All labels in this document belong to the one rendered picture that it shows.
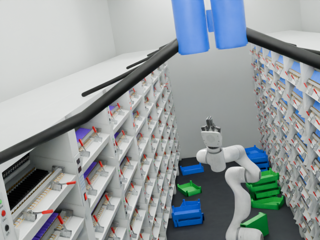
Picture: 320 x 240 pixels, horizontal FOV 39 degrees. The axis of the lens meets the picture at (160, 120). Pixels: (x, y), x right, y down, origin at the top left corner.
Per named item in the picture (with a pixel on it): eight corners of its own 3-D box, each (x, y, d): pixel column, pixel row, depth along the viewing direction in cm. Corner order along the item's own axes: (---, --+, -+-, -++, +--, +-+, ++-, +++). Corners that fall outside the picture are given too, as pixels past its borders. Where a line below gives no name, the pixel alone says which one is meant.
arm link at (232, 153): (215, 144, 275) (195, 148, 248) (240, 146, 267) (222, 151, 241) (214, 158, 275) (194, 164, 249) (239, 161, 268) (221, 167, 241)
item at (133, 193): (141, 191, 337) (144, 174, 334) (127, 227, 278) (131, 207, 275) (115, 186, 338) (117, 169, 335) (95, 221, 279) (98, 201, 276)
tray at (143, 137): (148, 142, 401) (150, 127, 398) (138, 163, 342) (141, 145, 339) (125, 138, 403) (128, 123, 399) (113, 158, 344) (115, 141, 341)
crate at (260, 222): (268, 233, 424) (262, 231, 430) (266, 213, 420) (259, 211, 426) (248, 246, 406) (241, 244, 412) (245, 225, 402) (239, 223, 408)
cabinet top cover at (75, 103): (139, 69, 398) (139, 65, 397) (66, 124, 184) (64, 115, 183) (117, 72, 400) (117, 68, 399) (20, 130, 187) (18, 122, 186)
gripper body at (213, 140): (221, 151, 237) (217, 133, 232) (203, 149, 242) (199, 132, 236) (225, 142, 243) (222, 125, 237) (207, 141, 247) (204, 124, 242)
